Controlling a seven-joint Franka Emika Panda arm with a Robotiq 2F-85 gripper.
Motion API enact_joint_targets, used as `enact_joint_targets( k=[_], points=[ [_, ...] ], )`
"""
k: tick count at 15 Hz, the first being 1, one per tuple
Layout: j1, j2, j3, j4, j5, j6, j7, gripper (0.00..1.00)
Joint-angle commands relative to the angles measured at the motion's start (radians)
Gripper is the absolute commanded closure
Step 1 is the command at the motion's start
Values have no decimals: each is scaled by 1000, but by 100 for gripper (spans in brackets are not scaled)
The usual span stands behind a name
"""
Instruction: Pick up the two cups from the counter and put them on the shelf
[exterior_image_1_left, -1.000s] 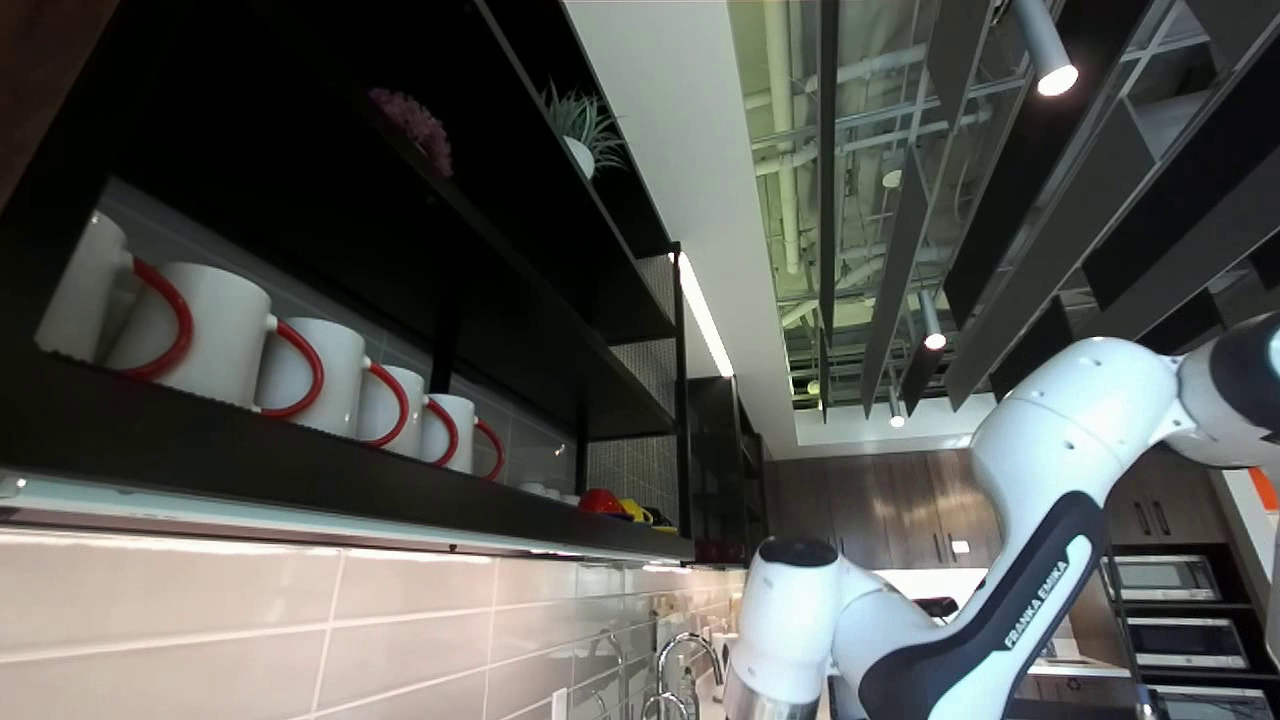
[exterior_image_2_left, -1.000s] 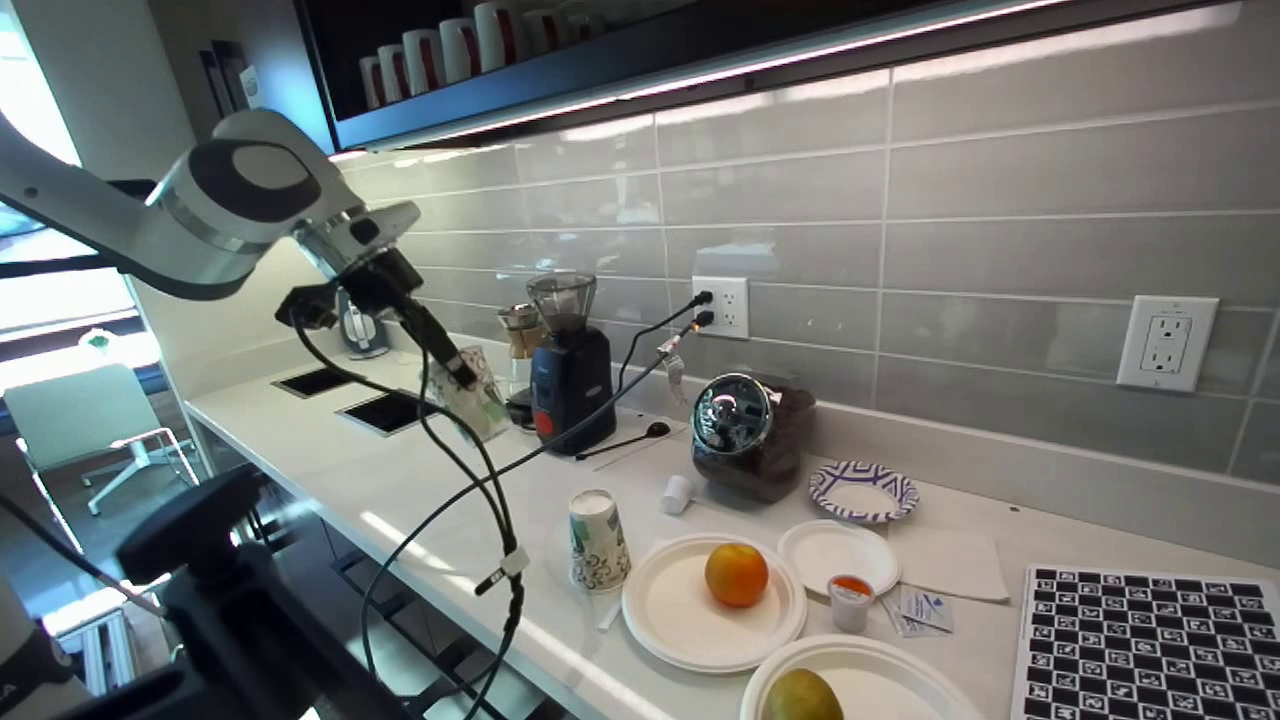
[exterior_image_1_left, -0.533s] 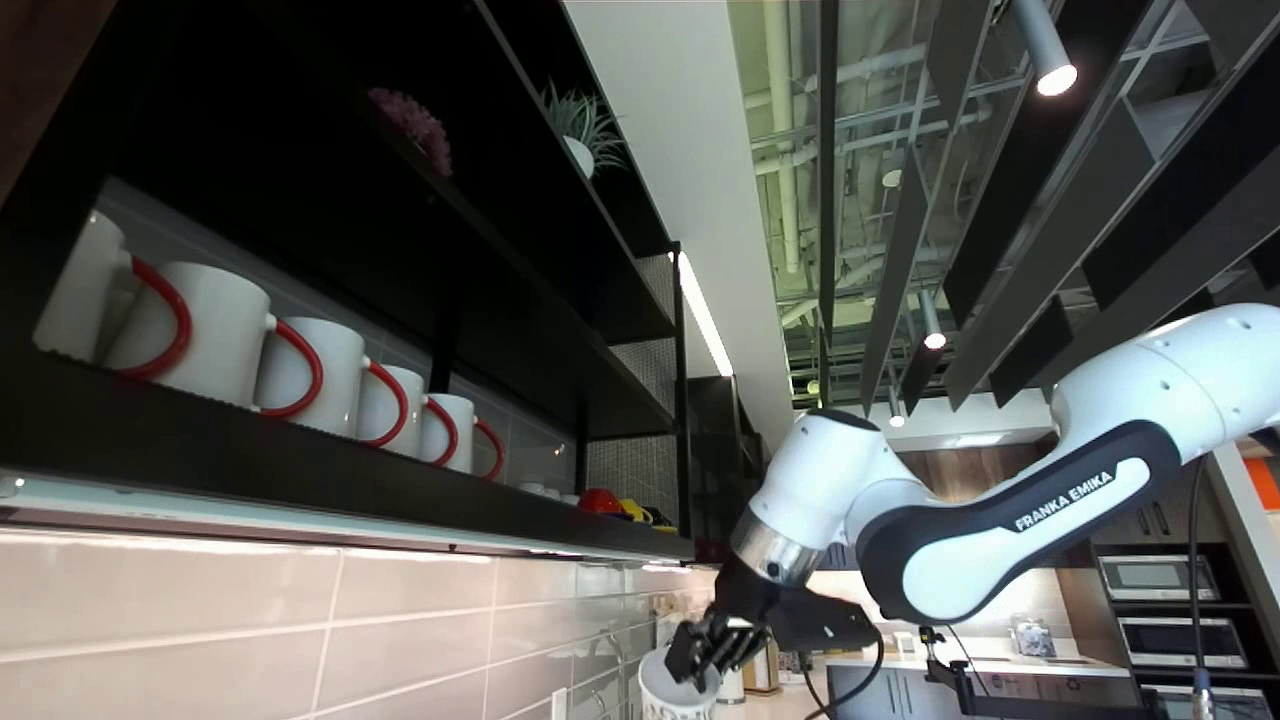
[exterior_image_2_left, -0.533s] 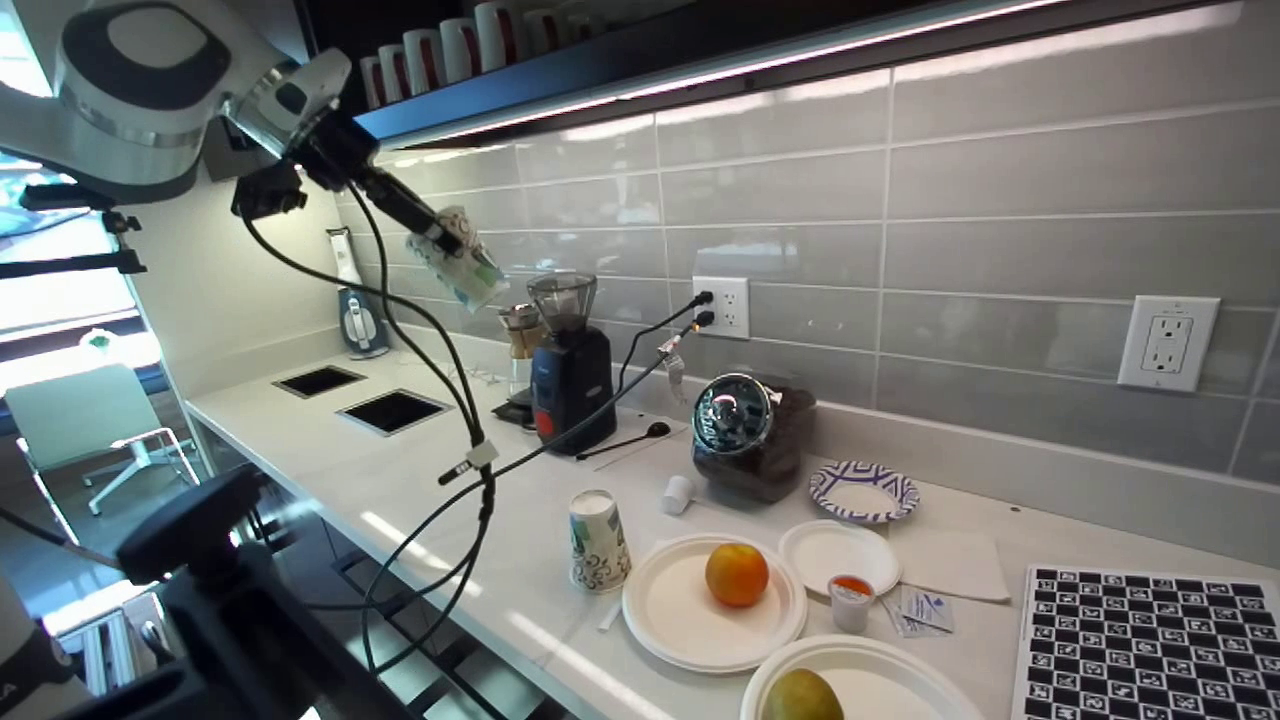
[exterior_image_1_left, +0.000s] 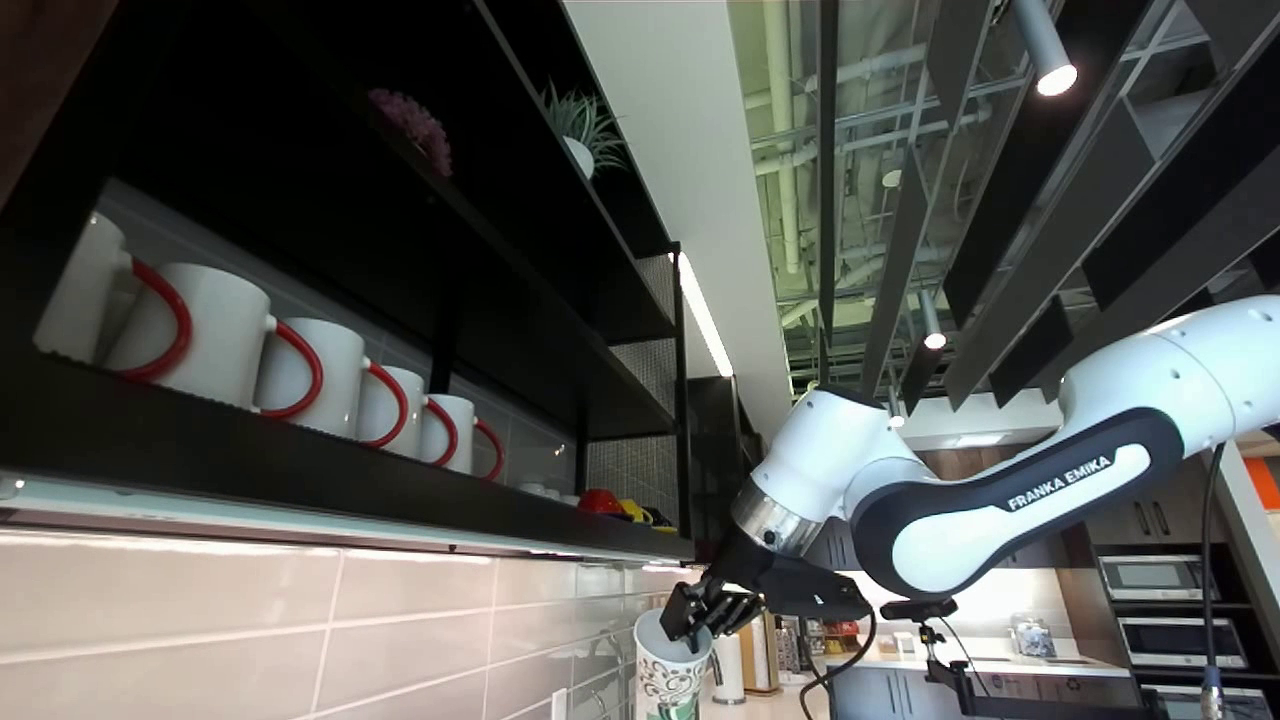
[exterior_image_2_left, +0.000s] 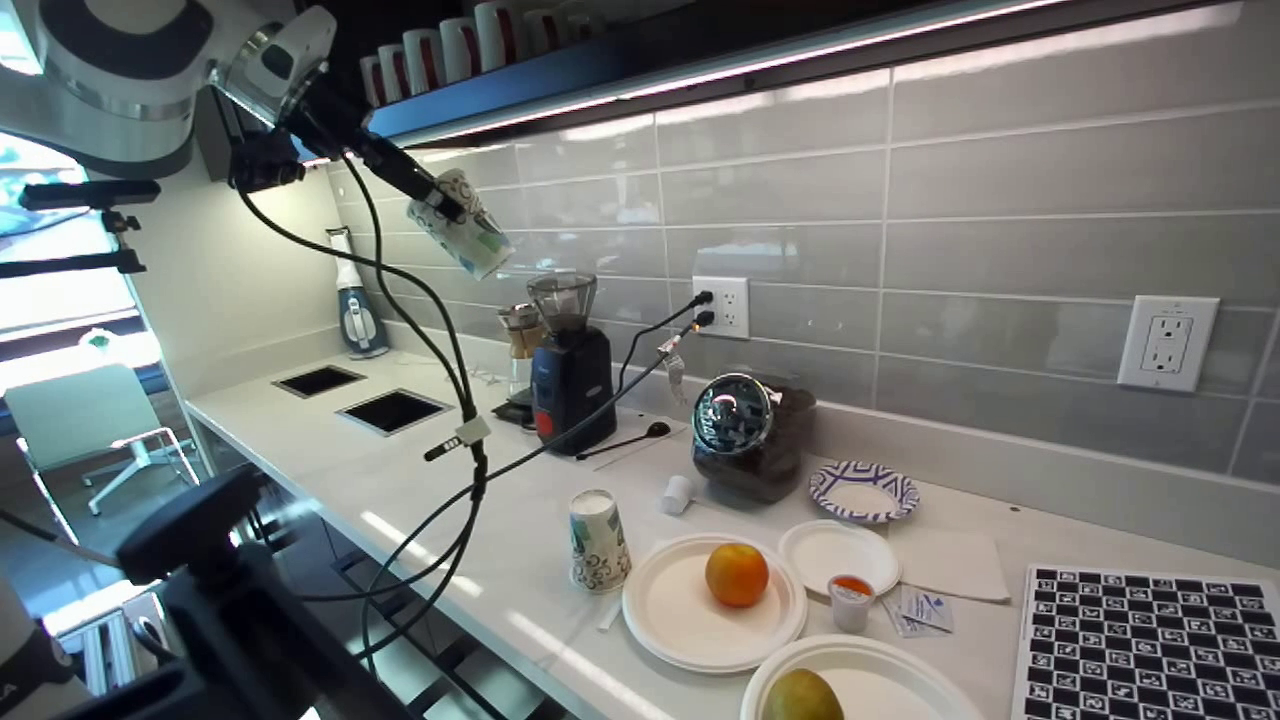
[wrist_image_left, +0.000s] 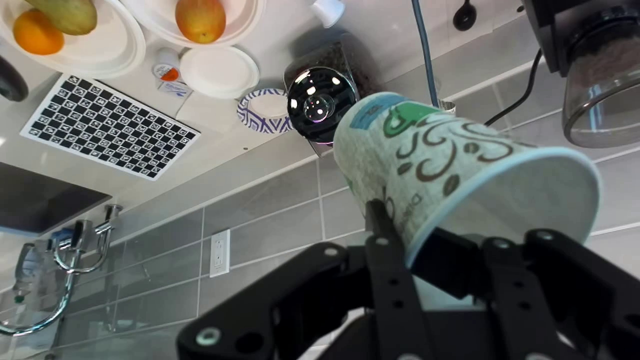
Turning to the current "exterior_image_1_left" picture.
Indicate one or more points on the small yellow object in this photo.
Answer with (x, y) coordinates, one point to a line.
(638, 510)

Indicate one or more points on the small ceiling spotlight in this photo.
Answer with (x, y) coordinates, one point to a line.
(932, 329)

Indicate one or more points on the purple potted plant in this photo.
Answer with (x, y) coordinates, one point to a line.
(410, 131)

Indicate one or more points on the stainless microwave oven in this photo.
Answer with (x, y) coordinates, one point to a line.
(1149, 577)

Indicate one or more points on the bluish glass jar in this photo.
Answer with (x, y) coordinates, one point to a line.
(1029, 636)

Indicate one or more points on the under-shelf light strip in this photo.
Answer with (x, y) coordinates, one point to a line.
(266, 520)

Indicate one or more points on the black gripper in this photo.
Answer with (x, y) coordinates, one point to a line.
(760, 577)

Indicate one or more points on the small red object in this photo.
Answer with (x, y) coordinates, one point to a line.
(603, 502)

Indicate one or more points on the beige canister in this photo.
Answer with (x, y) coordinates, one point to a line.
(760, 652)

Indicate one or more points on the green plant white pot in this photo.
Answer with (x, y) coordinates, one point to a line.
(584, 132)

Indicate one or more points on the black bar camera on tripod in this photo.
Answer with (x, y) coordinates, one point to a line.
(922, 609)

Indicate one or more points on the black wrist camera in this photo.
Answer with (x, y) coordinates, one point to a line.
(832, 600)

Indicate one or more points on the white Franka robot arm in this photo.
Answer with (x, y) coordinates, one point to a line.
(1203, 362)

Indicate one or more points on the white paper towel roll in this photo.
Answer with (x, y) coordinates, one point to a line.
(729, 667)

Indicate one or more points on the large ceiling spotlight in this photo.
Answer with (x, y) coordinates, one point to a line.
(1045, 45)

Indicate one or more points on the black shelf unit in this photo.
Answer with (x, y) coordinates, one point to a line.
(334, 122)

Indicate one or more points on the stainless wall oven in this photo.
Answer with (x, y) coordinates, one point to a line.
(1162, 642)

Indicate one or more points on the white ceramic mug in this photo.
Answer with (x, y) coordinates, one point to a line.
(83, 287)

